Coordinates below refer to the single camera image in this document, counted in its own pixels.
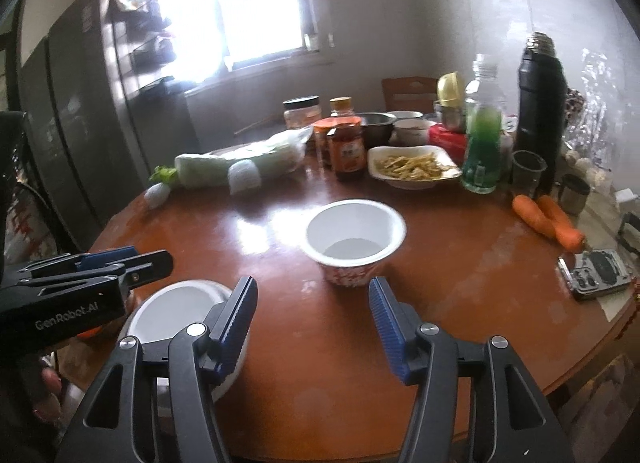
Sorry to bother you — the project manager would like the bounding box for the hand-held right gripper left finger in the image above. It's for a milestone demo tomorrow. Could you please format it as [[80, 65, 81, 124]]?
[[52, 275, 259, 463]]

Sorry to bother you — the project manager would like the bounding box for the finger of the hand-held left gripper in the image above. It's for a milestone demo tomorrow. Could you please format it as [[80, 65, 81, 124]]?
[[5, 246, 140, 289], [5, 250, 174, 306]]

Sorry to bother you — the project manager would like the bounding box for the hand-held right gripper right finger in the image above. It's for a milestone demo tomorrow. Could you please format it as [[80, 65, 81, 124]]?
[[367, 276, 583, 463]]

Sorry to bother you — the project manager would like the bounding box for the small white bowl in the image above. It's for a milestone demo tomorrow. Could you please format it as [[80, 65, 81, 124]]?
[[121, 280, 251, 401]]

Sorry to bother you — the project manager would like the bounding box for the person's left hand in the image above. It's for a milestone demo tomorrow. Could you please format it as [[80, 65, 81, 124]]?
[[34, 365, 64, 418]]

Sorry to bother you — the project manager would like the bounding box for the fruit in white foam net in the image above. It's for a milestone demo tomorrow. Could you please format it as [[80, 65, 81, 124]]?
[[144, 183, 171, 209], [227, 159, 263, 195]]

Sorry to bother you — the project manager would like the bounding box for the green leaf lettuce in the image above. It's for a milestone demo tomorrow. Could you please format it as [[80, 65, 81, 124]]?
[[150, 166, 181, 189]]

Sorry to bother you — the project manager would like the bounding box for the glass door with red decorations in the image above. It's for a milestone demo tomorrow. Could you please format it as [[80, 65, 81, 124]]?
[[4, 178, 51, 264]]

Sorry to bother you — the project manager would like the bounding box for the napa cabbage in plastic wrap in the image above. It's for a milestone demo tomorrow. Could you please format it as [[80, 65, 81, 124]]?
[[174, 126, 313, 189]]

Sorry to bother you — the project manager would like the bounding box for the grey refrigerator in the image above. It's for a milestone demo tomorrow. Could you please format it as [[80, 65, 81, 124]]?
[[17, 0, 201, 249]]

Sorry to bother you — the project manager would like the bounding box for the white plate with food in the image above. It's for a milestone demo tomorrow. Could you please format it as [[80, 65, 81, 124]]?
[[367, 146, 463, 190]]

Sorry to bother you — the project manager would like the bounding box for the orange carrot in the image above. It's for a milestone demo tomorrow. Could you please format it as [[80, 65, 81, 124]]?
[[512, 194, 557, 239], [537, 196, 587, 250]]

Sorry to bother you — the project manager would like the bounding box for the dark sauce bottle orange label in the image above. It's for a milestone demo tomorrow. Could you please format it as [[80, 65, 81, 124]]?
[[326, 116, 365, 181]]

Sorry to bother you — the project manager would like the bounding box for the green liquid plastic bottle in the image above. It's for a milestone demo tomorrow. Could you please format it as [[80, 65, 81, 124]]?
[[460, 54, 503, 194]]

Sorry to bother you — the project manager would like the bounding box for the red box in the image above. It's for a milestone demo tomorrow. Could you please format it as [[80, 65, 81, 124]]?
[[429, 124, 471, 164]]

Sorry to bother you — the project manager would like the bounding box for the small stainless steel bowl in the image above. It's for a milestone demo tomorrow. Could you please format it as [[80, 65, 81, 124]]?
[[356, 112, 397, 149]]

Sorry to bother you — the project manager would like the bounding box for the clear jar with black lid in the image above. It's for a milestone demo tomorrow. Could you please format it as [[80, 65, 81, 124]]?
[[282, 96, 321, 130]]

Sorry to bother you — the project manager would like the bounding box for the small digital scale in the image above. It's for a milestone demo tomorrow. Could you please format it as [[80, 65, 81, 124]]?
[[557, 247, 633, 301]]

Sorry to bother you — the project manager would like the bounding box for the red sauce jar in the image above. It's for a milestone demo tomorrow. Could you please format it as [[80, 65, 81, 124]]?
[[312, 119, 335, 169]]

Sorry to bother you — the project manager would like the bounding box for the black rack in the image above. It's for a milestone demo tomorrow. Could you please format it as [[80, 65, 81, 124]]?
[[107, 0, 176, 94]]

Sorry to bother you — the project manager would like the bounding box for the stainless steel mug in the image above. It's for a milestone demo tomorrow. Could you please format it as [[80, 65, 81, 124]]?
[[557, 174, 592, 216]]

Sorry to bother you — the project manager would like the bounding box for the wooden chair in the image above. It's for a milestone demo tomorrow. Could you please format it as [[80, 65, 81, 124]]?
[[382, 76, 441, 114]]

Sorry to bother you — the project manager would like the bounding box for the black thermos flask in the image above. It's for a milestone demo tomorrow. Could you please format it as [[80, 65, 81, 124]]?
[[515, 32, 568, 196]]

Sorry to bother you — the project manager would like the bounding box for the bright window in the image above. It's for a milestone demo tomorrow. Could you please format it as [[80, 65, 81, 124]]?
[[145, 0, 321, 74]]

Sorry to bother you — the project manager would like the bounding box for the clear plastic bag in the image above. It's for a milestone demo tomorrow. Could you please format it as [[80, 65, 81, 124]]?
[[565, 48, 632, 184]]

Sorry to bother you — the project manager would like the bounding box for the black frame object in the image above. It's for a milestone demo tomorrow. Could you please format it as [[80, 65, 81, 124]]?
[[617, 213, 640, 259]]

